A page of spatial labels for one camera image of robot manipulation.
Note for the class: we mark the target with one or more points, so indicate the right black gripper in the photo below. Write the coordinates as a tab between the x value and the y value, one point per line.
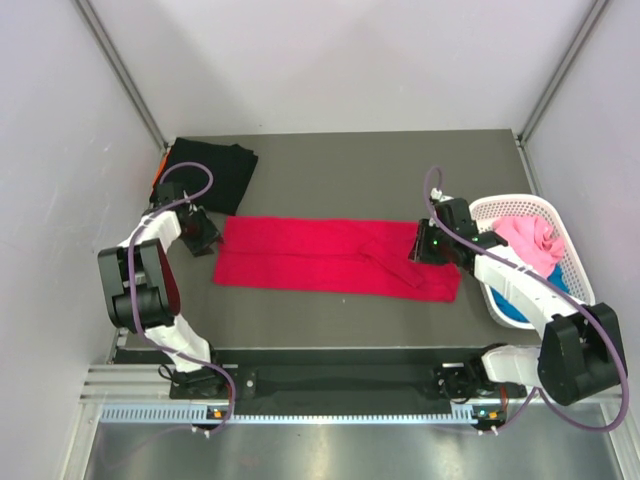
420	252

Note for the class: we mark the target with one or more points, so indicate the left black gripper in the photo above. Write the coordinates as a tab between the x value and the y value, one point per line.
201	246

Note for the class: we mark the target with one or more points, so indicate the red t shirt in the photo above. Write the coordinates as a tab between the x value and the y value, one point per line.
364	257

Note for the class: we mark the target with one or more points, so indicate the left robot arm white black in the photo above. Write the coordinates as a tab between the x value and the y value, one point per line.
140	290

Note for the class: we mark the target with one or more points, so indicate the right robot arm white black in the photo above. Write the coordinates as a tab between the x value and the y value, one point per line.
580	352

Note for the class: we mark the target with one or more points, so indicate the white plastic basket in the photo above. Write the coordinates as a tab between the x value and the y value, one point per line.
488	209

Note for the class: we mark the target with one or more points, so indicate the folded black t shirt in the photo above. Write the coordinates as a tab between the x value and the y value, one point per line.
231	166

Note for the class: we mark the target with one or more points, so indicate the blue t shirt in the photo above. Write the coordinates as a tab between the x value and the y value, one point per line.
508	310

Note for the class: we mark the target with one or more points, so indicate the folded orange t shirt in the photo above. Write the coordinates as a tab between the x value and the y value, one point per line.
159	171

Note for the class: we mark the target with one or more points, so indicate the pink t shirt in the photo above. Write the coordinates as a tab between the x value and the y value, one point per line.
534	241

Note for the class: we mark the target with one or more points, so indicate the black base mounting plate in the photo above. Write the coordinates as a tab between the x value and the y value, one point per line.
454	366

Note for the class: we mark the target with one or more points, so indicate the slotted cable duct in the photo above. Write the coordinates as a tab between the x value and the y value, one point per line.
203	415

